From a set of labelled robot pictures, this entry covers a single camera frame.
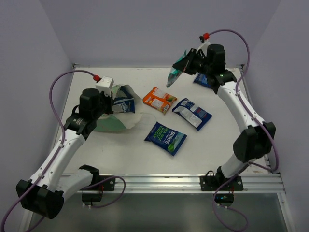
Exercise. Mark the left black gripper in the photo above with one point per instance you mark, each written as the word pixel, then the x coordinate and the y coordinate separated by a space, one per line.
pixel 109 102

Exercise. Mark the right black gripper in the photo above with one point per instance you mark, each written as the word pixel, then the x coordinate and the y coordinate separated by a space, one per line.
pixel 184 64

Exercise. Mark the green mint sweets packet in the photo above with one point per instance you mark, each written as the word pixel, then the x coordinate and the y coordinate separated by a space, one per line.
pixel 174 73

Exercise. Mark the green printed paper bag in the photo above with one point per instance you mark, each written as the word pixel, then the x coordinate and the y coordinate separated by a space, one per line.
pixel 121 121

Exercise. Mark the blue silver tortilla chips packet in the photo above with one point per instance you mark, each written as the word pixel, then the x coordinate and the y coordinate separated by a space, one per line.
pixel 124 105

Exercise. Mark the orange snack packet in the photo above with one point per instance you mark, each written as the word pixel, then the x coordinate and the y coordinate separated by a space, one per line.
pixel 159 100

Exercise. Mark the dark blue white snack packet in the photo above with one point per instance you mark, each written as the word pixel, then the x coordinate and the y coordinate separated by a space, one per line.
pixel 192 113

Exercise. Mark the blue green crisps packet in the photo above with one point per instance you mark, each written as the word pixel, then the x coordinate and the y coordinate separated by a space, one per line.
pixel 166 138

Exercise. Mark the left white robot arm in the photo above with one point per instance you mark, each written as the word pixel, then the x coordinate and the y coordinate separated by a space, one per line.
pixel 46 191

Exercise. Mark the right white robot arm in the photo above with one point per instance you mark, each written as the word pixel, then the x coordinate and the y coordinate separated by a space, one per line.
pixel 256 135

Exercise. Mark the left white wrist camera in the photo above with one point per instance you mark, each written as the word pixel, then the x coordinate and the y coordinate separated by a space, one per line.
pixel 104 85

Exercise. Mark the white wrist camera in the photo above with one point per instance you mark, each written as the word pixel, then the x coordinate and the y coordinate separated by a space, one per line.
pixel 104 85
pixel 204 41

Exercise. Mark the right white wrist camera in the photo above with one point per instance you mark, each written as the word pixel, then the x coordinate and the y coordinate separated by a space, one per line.
pixel 204 41

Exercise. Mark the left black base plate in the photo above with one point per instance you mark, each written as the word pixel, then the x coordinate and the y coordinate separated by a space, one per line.
pixel 101 183

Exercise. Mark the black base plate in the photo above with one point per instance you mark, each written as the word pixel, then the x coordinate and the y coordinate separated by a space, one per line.
pixel 101 183
pixel 210 183

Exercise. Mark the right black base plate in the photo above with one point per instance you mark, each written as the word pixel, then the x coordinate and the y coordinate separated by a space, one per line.
pixel 210 183

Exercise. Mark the aluminium mounting rail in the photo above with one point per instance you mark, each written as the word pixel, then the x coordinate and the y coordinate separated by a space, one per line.
pixel 190 183

